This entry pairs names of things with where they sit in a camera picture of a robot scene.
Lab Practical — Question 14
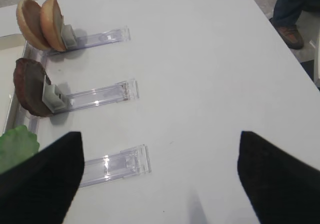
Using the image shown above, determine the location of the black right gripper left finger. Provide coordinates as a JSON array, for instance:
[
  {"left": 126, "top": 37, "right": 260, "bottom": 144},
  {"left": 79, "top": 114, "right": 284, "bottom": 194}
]
[{"left": 0, "top": 132, "right": 84, "bottom": 224}]

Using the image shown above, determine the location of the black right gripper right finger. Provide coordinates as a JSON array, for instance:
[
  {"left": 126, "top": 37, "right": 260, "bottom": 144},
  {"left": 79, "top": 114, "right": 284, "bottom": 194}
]
[{"left": 237, "top": 131, "right": 320, "bottom": 224}]

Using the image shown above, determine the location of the sesame bun top half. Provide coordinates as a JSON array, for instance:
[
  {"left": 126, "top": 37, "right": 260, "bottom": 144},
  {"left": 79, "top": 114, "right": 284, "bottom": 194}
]
[{"left": 16, "top": 0, "right": 50, "bottom": 50}]

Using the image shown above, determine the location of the upright green lettuce leaf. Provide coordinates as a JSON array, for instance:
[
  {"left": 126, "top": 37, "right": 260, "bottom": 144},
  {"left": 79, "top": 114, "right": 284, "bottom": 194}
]
[{"left": 0, "top": 125, "right": 40, "bottom": 174}]

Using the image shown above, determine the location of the upright brown meat patty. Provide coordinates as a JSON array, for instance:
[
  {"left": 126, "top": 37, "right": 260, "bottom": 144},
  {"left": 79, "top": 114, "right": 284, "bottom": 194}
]
[{"left": 13, "top": 58, "right": 53, "bottom": 117}]

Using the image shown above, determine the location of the white rectangular tray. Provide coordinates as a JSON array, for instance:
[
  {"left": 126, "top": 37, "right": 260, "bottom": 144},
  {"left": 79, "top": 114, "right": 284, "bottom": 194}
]
[{"left": 0, "top": 33, "right": 26, "bottom": 134}]

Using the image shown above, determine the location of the brown shoe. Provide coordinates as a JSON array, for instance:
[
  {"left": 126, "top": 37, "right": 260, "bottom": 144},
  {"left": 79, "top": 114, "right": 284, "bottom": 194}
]
[{"left": 269, "top": 18, "right": 304, "bottom": 50}]

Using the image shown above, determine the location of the person's leg in jeans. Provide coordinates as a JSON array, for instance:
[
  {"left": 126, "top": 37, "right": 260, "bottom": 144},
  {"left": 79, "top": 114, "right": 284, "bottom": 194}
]
[{"left": 272, "top": 0, "right": 320, "bottom": 26}]

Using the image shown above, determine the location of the clear holder rail for lettuce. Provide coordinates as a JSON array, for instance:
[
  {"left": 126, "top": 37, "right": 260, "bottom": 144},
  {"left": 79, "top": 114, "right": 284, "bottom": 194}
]
[{"left": 79, "top": 145, "right": 152, "bottom": 188}]

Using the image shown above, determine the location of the clear holder rail for patty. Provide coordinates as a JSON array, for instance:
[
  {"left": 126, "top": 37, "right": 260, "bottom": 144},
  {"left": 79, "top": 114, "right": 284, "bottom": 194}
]
[{"left": 54, "top": 79, "right": 140, "bottom": 114}]

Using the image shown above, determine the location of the clear holder rail for buns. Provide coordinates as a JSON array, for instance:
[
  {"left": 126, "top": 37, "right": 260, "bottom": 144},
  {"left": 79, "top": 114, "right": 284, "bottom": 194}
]
[{"left": 47, "top": 24, "right": 131, "bottom": 56}]

